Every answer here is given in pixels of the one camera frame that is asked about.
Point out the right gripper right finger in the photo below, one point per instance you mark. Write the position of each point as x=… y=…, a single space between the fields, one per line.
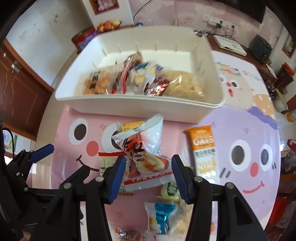
x=183 y=179

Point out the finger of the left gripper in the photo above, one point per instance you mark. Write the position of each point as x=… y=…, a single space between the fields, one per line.
x=76 y=180
x=41 y=153

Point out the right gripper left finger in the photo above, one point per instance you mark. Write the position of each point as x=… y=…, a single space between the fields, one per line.
x=115 y=178

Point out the beige barcode snack packet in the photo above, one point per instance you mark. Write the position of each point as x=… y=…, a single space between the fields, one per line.
x=107 y=160

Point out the green rice cake packet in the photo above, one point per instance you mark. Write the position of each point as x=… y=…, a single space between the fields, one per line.
x=170 y=192

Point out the red white sausage packet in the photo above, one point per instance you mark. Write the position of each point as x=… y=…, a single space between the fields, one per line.
x=142 y=145

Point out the orange white oats bar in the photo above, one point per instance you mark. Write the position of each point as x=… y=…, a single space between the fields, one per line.
x=204 y=152

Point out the blue snack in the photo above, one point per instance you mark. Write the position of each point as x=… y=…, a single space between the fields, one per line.
x=158 y=217

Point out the clear tray yellow biscuits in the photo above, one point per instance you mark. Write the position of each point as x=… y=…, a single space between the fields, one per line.
x=98 y=82

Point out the clear bag pale chips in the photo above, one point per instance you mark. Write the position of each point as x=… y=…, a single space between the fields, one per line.
x=184 y=85

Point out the brown red chocolate packet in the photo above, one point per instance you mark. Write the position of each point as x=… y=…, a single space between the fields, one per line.
x=156 y=87

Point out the dark jerky red packet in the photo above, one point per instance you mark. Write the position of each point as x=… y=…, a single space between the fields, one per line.
x=131 y=61

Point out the clear bag puffed snacks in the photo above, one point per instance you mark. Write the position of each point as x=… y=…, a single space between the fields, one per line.
x=182 y=221

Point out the small yellow cube snack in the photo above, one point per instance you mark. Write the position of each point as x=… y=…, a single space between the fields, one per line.
x=131 y=125

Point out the pale purple bread packet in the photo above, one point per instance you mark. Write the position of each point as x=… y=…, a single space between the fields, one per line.
x=143 y=73

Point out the cartoon monster tablecloth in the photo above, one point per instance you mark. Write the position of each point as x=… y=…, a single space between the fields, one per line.
x=245 y=132

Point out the brown wooden door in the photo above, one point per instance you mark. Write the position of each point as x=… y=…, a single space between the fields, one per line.
x=24 y=94

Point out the red round biscuit tin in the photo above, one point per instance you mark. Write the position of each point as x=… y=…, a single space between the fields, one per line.
x=81 y=39

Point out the white plastic storage bin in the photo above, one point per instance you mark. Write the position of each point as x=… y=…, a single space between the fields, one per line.
x=134 y=103

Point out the red lidded brown container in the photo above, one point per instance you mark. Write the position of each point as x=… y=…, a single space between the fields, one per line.
x=284 y=77

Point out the white set-top box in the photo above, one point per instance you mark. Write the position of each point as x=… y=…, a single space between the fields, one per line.
x=230 y=45

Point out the fruit bowl with apples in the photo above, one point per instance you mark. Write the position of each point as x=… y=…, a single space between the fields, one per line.
x=108 y=26

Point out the dark green air fryer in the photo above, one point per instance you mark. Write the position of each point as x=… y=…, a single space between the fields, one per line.
x=260 y=49

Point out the pink dumbbell pair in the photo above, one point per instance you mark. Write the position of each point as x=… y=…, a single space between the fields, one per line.
x=104 y=5

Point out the white wall power strip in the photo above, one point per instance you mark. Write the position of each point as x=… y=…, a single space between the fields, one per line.
x=214 y=21

